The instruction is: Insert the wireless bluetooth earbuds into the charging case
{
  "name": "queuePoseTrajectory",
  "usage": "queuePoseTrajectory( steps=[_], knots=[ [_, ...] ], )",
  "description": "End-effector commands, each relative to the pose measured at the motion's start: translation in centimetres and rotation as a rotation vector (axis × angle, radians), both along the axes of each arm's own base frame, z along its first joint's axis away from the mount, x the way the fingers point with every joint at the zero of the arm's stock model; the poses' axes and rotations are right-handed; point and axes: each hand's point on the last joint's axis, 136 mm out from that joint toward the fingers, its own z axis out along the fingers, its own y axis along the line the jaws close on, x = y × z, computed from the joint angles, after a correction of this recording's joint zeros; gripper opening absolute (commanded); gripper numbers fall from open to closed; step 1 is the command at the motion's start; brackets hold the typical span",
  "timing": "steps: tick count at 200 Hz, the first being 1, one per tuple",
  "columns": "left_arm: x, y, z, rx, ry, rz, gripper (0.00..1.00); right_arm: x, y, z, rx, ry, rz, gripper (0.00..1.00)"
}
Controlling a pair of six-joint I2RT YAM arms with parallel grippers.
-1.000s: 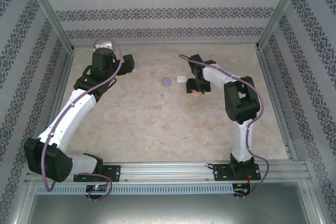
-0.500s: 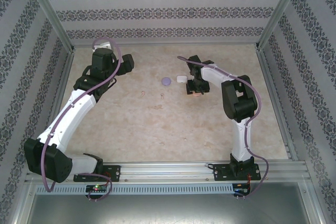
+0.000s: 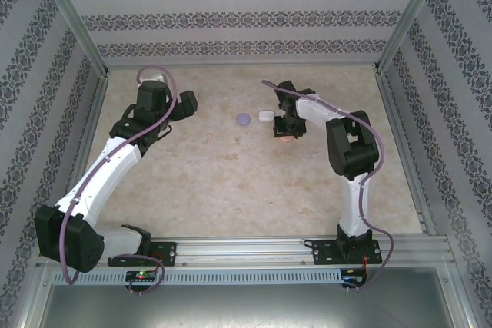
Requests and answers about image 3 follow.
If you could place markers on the aluminium table side rail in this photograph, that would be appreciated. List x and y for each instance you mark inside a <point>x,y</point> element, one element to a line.
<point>392,113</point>
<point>90,120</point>

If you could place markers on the wide aluminium mounting rail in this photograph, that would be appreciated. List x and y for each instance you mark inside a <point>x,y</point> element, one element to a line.
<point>238,251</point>

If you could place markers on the aluminium frame post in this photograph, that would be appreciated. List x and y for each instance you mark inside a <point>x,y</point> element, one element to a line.
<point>409,17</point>
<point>71,17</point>

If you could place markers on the thin aluminium wall base rail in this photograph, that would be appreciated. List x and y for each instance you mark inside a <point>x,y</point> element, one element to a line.
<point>192,65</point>

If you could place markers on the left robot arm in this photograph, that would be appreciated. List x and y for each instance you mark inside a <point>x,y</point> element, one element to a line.
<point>96,182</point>

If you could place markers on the grey metal sheet panel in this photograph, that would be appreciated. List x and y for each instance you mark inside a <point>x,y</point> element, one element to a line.
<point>246,309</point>

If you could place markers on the purple earbud charging case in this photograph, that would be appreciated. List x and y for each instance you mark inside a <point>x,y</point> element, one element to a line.
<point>243,118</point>

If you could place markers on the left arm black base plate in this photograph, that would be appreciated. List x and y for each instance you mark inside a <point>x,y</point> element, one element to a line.
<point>165,253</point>

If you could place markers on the white earbud charging case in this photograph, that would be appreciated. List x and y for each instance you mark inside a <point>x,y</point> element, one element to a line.
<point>266,114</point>

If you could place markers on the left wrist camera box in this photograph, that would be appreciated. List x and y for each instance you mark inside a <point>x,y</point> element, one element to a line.
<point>153,78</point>

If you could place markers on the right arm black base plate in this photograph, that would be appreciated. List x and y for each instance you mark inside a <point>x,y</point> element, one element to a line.
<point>324,251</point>

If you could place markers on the pink earbud charging case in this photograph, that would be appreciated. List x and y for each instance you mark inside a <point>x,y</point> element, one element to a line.
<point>286,139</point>

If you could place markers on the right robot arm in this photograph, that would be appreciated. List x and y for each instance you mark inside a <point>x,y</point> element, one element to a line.
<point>353,143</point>

